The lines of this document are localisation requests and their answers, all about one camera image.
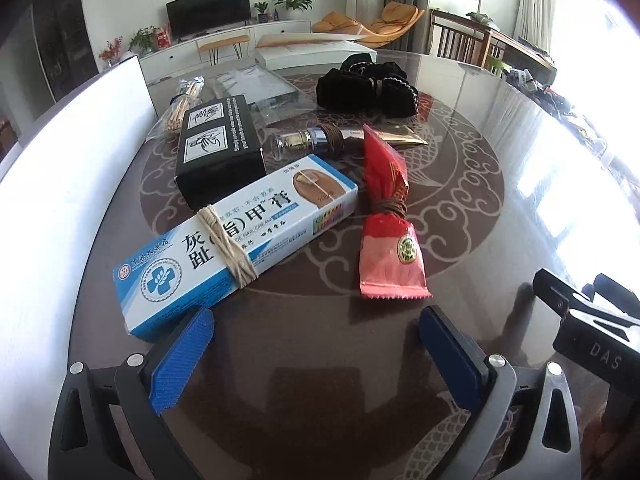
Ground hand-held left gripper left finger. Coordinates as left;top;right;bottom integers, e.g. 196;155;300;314
47;305;216;480

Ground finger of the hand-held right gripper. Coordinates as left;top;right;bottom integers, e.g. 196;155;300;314
532;268;596;313
582;272;640;318

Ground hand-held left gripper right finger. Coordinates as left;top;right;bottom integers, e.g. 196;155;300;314
419;304;583;480

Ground red snack packet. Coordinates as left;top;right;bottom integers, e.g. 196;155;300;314
359;124;433;301

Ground blue white medicine box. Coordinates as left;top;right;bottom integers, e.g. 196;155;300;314
112;154;359;343

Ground black cardboard box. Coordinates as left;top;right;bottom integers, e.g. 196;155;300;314
175;94;267;211

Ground large white box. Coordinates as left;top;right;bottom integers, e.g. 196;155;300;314
0;55;161;361

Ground bagged wooden chopsticks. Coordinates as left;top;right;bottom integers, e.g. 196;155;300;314
155;76;206;136

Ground gold cosmetic tube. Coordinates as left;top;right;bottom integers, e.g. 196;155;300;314
270;124;428;158

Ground green chair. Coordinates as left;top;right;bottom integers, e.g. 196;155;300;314
487;55;513;79

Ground cluttered wooden side table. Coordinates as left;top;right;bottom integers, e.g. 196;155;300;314
487;30;557;88

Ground dark wooden chair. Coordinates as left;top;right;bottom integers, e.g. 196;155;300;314
430;9;506;68

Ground clear plastic bag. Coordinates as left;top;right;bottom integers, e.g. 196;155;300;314
212;67;301;126

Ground white curtain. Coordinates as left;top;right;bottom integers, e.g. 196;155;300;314
515;0;568;51

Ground red flower bouquet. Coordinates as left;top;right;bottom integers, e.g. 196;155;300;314
98;36;124;68

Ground wooden bench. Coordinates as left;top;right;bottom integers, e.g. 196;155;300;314
197;35;249;64

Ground bushy green potted plant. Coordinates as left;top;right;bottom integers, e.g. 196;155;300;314
129;26;158;57

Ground orange lounge chair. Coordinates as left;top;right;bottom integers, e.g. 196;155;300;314
311;2;425;47

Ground flat white box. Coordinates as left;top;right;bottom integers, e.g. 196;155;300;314
255;32;377;71

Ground dark glass display cabinet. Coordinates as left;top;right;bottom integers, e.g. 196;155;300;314
35;0;98;106

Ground white television cabinet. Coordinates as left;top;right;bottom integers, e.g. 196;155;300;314
137;20;313;81

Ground black television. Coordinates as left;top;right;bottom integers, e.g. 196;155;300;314
166;0;252;41

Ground large green potted plant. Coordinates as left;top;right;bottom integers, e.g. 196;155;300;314
274;0;317;22

